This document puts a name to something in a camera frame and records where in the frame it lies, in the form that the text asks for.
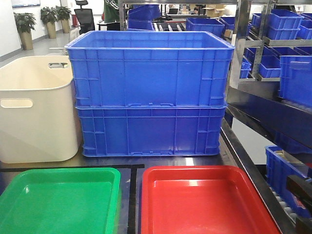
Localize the green plastic tray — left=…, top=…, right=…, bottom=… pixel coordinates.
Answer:
left=0, top=168, right=121, bottom=234

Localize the upper blue stacked crate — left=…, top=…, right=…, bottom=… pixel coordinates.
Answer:
left=66, top=31, right=234, bottom=108

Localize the cream plastic basket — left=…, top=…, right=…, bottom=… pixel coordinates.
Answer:
left=0, top=56, right=82, bottom=163

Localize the red plastic tray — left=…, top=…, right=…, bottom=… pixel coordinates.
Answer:
left=140, top=165, right=279, bottom=234

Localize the blue stacked crate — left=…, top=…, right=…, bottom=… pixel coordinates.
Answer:
left=77, top=105, right=226, bottom=157
left=66, top=31, right=234, bottom=108

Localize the lower blue stacked crate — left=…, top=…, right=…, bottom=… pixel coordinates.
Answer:
left=77, top=105, right=226, bottom=157

